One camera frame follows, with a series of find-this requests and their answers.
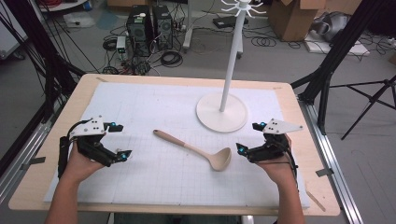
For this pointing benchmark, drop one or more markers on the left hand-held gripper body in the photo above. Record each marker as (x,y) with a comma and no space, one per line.
(90,127)

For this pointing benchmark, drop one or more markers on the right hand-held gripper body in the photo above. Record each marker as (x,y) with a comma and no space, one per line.
(280,127)

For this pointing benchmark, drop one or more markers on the beige ladle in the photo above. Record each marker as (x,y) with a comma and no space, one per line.
(218,160)

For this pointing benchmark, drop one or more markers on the white hook stand rack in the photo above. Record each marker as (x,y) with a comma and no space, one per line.
(229,74)

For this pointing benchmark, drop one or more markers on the person's left hand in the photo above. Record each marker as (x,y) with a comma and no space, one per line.
(77,168)

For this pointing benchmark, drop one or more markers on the person's right hand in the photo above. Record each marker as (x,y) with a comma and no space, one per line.
(280,171)

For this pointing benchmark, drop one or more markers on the white grid mat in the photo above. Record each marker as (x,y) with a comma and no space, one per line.
(162,180)

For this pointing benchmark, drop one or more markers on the grey metal clip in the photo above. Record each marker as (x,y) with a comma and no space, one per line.
(324,172)
(34,161)

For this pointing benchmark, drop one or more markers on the small grey electronics box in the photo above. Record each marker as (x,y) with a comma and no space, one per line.
(121,45)

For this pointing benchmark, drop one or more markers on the thin wooden stick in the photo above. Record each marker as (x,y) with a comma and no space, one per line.
(316,201)

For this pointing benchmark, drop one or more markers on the white foam board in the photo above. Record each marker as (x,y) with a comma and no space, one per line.
(320,47)

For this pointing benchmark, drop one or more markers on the black tripod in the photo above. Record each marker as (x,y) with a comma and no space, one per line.
(372,99)

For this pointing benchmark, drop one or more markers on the black computer tower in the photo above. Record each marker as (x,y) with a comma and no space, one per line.
(162,28)
(139,31)

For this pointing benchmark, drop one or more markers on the large cardboard box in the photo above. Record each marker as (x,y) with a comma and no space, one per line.
(289,21)

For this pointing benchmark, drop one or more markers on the flat black device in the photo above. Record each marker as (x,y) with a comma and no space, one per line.
(227,21)

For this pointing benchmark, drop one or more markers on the grey bag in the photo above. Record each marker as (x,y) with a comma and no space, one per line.
(331,26)

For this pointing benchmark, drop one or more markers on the white stand pole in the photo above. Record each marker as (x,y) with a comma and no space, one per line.
(188,28)

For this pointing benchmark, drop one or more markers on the white cabinet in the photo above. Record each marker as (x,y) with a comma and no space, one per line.
(9,34)

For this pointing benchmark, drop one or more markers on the aluminium rail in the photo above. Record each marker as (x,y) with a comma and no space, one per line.
(21,161)
(336,174)

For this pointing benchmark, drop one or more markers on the black metal frame stand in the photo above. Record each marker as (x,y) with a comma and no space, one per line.
(40,56)
(339,49)

